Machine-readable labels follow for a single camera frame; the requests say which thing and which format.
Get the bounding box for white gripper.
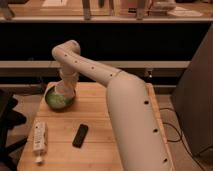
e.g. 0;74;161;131
55;73;78;99

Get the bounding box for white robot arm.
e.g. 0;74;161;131
52;40;173;171

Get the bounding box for green ceramic bowl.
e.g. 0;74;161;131
45;85;75;110

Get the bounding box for black phone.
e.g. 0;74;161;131
72;124;89;148

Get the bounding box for white tube bottle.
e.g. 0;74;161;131
33;122;48;165

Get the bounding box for black chair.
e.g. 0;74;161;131
0;89;27;171

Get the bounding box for wooden shelf unit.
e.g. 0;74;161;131
0;0;213;88

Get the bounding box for black cable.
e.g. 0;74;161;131
159;106;213;171

